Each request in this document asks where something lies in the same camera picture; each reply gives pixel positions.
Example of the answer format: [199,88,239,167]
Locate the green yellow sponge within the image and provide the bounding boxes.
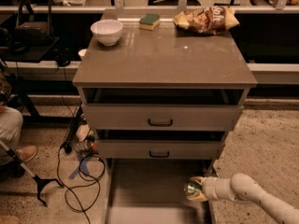
[139,14,160,31]

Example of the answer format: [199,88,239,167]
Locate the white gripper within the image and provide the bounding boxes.
[187,176,229,203]

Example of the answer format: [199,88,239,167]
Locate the brown chip bag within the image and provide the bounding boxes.
[173,6,239,35]

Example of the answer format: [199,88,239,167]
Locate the black side table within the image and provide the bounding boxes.
[0,37,59,119]

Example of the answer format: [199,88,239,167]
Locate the tan shoe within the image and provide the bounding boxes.
[16,146,38,162]

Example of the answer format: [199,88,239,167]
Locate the green soda can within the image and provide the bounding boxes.
[184,181,202,199]

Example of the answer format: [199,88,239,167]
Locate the bottom open grey drawer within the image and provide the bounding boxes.
[106,159,213,224]

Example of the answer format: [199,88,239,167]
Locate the middle grey drawer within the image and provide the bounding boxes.
[95,140,224,160]

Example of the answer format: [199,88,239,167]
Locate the top grey drawer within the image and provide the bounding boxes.
[82,105,243,132]

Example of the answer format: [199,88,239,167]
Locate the small white cup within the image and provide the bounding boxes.
[78,49,87,59]

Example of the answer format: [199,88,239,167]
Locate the black floor cable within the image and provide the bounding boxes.
[56,142,107,224]

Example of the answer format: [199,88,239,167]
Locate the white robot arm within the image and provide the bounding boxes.
[184,174,299,224]

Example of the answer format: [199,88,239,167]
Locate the white bowl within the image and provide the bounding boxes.
[91,20,122,46]

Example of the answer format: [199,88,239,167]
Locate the black bag on table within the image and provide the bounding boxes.
[14,0,52,47]

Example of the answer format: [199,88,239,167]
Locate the grey drawer cabinet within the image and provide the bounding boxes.
[72,8,258,161]

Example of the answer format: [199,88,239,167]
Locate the seated person's leg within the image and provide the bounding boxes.
[0,106,23,154]

